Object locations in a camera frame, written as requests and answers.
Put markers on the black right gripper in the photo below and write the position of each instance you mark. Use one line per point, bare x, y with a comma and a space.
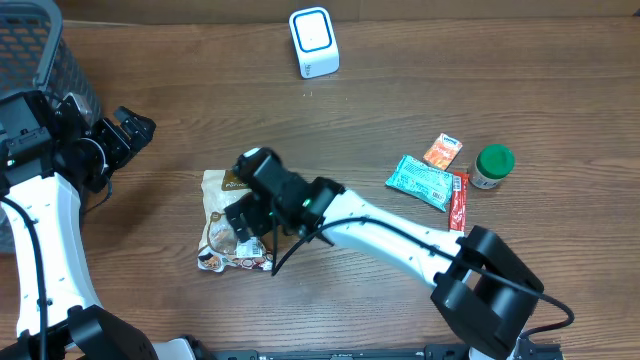
245, 215

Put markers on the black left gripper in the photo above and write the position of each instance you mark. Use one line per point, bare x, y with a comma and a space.
120, 138

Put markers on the brown red snack bag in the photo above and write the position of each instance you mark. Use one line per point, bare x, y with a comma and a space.
219, 247

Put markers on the teal wet wipes pack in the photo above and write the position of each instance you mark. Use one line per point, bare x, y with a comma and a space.
426, 183

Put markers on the small orange packet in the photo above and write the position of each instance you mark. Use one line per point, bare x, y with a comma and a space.
442, 152

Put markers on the red candy bar wrapper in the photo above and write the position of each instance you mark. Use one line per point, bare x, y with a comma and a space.
457, 212

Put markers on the green lid jar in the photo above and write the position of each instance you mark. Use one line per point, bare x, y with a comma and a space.
492, 165

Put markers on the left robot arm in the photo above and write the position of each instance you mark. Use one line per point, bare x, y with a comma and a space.
49, 154

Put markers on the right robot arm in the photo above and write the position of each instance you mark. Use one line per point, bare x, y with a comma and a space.
481, 288

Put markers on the white barcode scanner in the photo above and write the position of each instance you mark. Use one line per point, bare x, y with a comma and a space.
314, 42

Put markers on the grey plastic mesh basket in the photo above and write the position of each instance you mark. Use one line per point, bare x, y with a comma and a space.
35, 57

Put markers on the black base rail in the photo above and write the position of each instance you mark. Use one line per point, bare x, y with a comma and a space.
526, 351

